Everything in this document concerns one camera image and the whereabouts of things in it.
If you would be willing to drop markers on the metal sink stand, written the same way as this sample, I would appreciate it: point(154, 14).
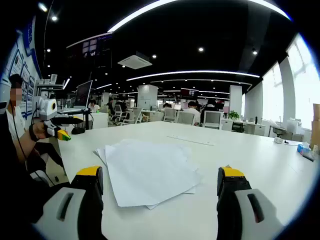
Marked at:
point(287, 130)

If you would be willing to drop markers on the tilted monitor on stand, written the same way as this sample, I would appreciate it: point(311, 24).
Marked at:
point(83, 95)

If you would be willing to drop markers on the group of white office chairs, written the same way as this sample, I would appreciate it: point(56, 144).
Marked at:
point(212, 120)

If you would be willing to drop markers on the thin curved ceiling light strip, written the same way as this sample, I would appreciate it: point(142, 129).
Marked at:
point(195, 72)

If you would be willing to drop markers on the wide curved ceiling light strip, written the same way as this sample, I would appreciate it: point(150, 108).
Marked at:
point(200, 3)

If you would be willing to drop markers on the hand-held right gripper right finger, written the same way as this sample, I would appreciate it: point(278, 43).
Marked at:
point(235, 200)

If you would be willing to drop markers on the white shelf rack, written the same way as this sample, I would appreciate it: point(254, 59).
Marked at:
point(48, 86)

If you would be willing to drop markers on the ceiling air conditioner unit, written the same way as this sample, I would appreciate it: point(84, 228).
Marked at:
point(135, 61)

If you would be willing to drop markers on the dark hanging display screen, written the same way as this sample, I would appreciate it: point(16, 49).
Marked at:
point(90, 50)

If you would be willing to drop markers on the red hanging display screen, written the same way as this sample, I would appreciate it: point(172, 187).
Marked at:
point(189, 93)

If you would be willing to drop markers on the small white box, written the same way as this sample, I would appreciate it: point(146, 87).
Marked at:
point(278, 140)

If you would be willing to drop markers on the grey worn device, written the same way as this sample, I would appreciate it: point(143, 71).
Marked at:
point(40, 178)

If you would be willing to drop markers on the blue tissue pack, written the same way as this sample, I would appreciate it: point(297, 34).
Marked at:
point(303, 148)

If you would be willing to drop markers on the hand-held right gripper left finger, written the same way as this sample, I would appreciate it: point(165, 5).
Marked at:
point(75, 200)

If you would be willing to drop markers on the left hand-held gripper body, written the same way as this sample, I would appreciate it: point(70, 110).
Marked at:
point(46, 107)

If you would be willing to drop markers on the potted green plant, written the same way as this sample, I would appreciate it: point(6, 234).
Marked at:
point(233, 115)

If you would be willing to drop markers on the person's left hand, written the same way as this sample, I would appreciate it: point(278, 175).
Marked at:
point(40, 131)

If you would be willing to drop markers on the blue white wall display boards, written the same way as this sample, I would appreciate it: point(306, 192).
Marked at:
point(27, 82)

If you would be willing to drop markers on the brown cardboard box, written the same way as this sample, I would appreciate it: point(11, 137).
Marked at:
point(316, 125)

